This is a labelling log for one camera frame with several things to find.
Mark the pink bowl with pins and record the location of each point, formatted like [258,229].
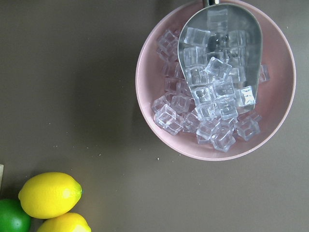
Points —
[275,96]

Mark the metal ice scoop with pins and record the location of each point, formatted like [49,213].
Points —
[220,52]

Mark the yellow lemon upper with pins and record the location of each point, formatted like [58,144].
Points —
[49,195]

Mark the yellow lemon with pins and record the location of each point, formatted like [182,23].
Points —
[68,222]
[49,195]

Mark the yellow lemon lower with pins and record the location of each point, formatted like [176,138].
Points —
[68,222]

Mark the wooden cutting board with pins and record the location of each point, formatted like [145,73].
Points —
[1,174]

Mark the green lime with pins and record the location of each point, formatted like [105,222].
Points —
[12,217]

